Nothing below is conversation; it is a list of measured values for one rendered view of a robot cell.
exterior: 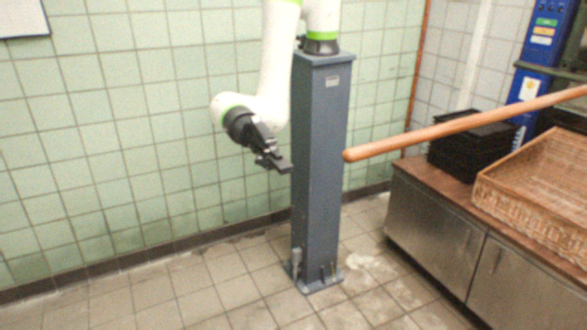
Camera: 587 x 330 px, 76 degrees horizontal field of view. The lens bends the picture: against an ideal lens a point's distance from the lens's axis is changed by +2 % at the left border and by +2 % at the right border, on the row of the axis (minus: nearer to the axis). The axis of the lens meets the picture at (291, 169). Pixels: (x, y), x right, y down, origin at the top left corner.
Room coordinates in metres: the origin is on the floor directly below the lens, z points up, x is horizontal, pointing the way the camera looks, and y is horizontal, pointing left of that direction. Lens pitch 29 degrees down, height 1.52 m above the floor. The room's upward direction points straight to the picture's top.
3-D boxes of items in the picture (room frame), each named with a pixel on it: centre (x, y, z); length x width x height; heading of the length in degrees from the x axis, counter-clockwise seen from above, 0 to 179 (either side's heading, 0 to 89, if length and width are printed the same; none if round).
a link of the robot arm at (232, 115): (0.90, 0.12, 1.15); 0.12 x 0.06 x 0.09; 116
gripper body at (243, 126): (0.83, 0.09, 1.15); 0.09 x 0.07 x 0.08; 26
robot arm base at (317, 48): (1.61, -0.09, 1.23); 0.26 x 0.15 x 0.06; 27
